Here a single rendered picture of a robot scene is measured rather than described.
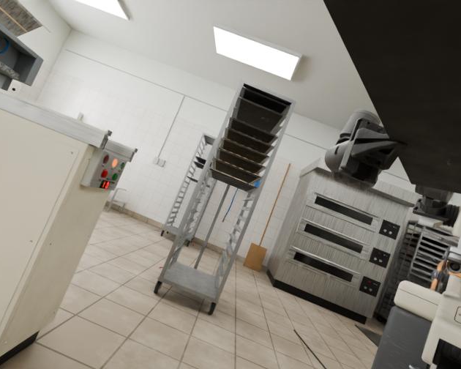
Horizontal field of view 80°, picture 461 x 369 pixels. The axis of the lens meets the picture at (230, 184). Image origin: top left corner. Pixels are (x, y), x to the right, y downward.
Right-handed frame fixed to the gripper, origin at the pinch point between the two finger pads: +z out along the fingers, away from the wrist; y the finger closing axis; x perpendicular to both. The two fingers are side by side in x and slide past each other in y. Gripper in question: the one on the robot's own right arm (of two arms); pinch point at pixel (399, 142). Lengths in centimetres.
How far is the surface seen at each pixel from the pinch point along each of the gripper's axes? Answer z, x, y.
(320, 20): -240, 20, 193
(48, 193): -57, -72, -36
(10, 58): -106, -140, 10
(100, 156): -62, -63, -18
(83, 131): -58, -70, -13
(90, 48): -528, -353, 166
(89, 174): -61, -64, -26
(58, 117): -59, -79, -11
